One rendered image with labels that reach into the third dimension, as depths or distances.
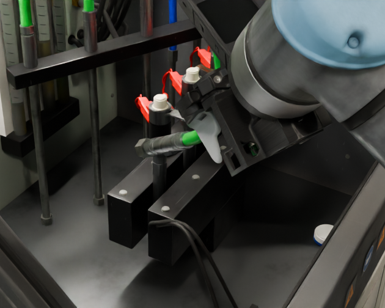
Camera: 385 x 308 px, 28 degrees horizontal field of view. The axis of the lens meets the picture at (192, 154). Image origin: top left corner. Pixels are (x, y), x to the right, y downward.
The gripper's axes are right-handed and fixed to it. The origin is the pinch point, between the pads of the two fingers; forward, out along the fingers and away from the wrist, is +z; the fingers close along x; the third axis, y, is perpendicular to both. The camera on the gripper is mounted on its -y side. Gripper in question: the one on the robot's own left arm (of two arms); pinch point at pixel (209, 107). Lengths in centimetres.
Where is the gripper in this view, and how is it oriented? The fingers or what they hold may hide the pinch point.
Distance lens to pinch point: 73.8
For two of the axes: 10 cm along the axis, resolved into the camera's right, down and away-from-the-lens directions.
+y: 4.4, 9.0, -0.8
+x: 8.8, -4.1, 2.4
